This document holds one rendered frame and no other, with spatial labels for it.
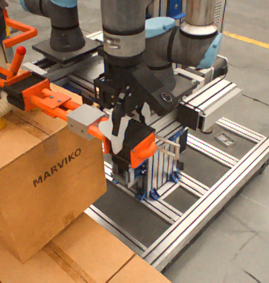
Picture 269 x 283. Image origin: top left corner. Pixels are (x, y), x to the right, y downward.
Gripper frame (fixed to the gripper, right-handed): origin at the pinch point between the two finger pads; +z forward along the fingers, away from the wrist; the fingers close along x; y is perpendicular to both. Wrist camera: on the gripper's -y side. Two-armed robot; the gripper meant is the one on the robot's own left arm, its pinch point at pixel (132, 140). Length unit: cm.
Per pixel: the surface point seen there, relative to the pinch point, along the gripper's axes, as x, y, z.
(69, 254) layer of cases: 2, 28, 66
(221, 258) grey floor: -67, -6, 120
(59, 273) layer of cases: 10, 25, 66
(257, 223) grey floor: -102, -12, 120
